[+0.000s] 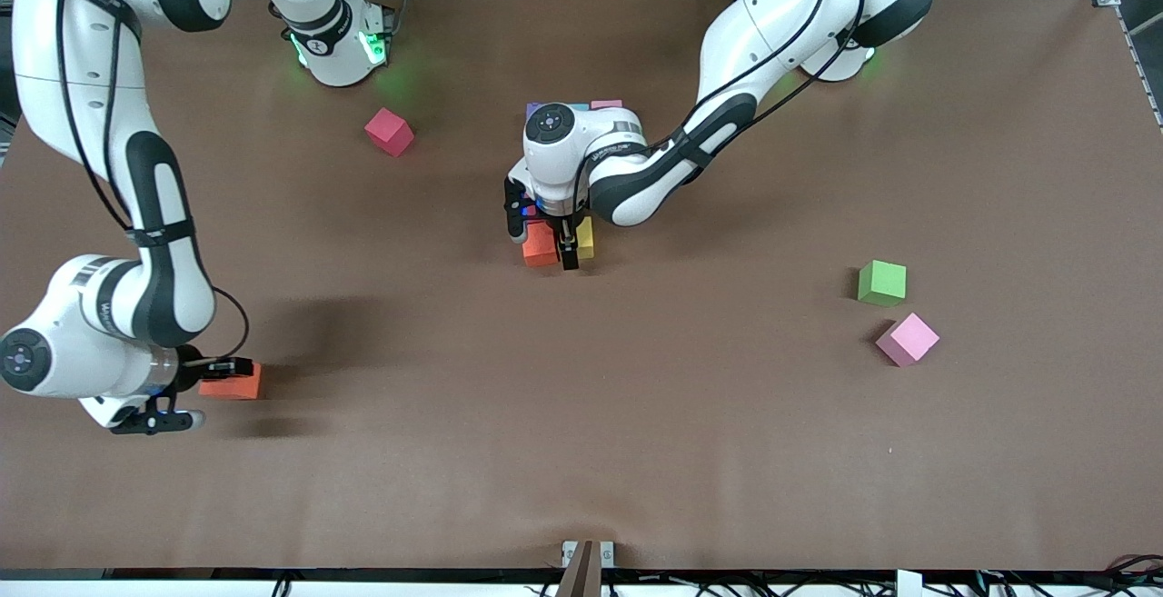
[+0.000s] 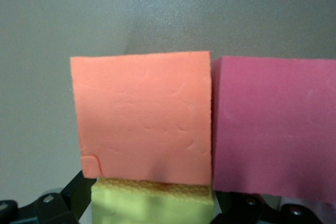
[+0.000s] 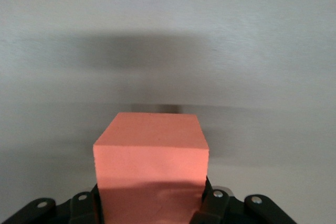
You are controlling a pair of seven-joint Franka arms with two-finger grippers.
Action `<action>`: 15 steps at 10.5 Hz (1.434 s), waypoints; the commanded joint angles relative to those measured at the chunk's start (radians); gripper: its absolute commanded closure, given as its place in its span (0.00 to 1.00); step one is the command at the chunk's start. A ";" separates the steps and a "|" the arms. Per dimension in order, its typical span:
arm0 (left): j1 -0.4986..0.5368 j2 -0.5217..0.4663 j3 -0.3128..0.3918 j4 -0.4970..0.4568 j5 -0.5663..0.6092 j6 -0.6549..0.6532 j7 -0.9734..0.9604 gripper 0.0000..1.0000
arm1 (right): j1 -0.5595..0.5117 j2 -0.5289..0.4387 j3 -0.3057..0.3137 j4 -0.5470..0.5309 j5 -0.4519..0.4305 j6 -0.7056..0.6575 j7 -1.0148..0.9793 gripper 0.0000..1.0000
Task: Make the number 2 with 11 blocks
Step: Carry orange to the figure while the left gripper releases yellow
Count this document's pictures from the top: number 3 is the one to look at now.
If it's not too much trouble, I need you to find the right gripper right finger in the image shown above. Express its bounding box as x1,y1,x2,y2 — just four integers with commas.
187,176,298,224

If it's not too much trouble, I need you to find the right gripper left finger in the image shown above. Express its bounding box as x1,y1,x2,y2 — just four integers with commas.
0,184,105,224

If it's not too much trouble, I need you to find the orange foam cube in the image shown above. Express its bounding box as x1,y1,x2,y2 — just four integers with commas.
93,112,210,224

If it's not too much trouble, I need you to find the brown paper table cover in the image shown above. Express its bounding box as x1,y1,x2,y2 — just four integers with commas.
0,0,336,224

